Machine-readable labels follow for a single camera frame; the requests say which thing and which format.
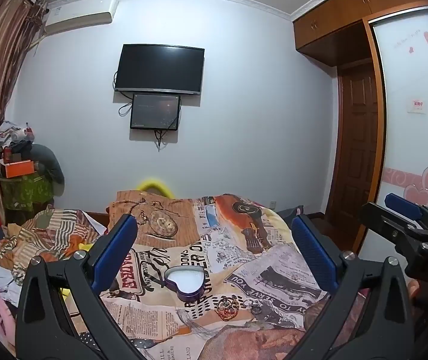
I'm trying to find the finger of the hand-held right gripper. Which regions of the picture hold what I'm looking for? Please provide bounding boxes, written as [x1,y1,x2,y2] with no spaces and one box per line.
[384,193,428,234]
[359,202,428,251]

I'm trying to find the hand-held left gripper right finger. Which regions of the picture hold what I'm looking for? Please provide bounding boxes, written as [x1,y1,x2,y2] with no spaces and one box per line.
[291,214,415,360]

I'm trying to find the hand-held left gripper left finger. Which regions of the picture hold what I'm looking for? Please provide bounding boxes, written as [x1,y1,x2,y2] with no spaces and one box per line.
[15,214,151,360]

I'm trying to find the purple heart-shaped tin box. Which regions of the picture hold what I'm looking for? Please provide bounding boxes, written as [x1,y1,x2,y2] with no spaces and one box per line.
[164,265,205,303]

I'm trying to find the silver ring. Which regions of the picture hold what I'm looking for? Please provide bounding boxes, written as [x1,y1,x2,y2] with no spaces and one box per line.
[243,299,264,314]

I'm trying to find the striped patchwork cloth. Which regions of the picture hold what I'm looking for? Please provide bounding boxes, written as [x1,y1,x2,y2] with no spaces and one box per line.
[0,204,106,286]

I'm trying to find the brown wooden door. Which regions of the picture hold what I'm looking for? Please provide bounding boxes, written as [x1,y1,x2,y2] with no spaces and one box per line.
[327,64,382,231]

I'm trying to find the printed newspaper-pattern blanket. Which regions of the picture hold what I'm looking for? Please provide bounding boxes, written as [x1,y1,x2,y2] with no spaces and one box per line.
[97,189,336,360]

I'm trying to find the green patterned bag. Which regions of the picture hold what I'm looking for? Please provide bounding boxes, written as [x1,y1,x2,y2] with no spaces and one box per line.
[0,172,55,211]

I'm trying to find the white wardrobe door with hearts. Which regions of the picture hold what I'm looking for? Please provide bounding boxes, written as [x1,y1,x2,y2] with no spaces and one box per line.
[370,7,428,212]

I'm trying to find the orange box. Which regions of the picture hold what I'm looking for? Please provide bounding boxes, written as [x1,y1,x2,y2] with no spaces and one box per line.
[4,160,35,179]

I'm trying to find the wooden overhead cabinets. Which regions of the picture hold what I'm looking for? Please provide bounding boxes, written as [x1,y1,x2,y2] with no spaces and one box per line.
[292,0,428,67]

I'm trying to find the white air conditioner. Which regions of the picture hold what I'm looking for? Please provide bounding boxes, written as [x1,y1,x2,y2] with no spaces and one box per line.
[43,0,119,37]

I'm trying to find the small black wall monitor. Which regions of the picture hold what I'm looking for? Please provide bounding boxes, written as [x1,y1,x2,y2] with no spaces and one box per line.
[130,93,182,131]

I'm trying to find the black wall television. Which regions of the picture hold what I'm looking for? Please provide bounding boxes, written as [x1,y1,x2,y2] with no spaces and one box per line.
[114,44,205,95]

